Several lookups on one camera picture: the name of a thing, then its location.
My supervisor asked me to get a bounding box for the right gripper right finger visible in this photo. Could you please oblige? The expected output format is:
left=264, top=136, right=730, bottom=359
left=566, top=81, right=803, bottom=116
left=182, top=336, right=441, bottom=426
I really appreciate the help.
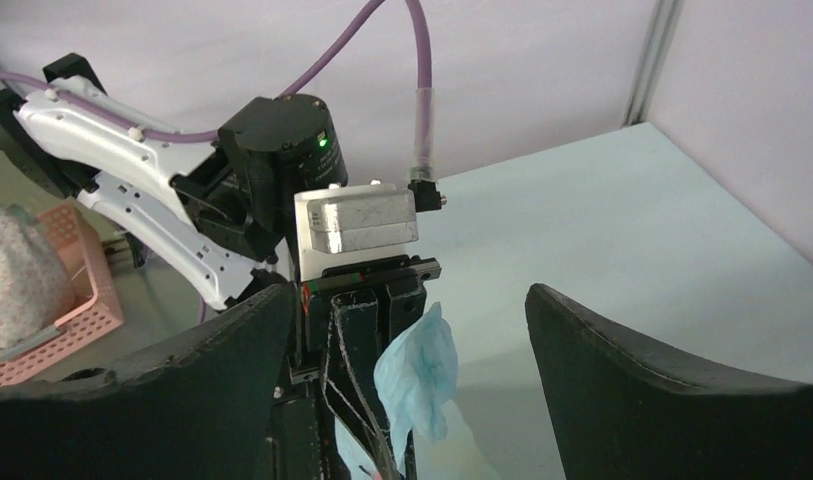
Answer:
left=525, top=284, right=813, bottom=479

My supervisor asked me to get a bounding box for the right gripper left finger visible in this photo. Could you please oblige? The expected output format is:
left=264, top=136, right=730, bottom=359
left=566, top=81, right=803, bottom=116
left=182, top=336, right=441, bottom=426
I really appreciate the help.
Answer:
left=0, top=284, right=297, bottom=479

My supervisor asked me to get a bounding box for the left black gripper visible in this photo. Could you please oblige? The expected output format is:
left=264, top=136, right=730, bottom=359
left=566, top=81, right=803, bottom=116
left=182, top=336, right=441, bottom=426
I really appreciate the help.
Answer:
left=289, top=255, right=441, bottom=479

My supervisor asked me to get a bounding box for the light blue plastic bag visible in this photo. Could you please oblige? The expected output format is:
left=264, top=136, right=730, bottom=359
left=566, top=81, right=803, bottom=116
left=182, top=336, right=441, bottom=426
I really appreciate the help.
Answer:
left=333, top=301, right=500, bottom=480

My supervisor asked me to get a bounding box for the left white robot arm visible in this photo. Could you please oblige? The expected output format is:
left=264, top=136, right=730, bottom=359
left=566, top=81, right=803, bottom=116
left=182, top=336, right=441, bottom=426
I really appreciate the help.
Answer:
left=0, top=53, right=444, bottom=479

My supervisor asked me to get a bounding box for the pink plastic basket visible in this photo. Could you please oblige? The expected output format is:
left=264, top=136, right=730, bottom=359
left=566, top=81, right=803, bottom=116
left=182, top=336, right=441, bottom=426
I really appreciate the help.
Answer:
left=0, top=203, right=124, bottom=387

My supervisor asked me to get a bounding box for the white patterned cloth bundle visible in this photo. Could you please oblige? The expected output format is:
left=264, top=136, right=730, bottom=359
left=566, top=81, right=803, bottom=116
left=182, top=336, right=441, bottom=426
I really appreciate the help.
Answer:
left=0, top=205, right=75, bottom=350

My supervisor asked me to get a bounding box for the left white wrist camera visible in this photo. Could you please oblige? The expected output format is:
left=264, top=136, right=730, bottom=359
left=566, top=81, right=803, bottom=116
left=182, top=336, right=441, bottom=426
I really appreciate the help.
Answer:
left=294, top=182, right=419, bottom=282

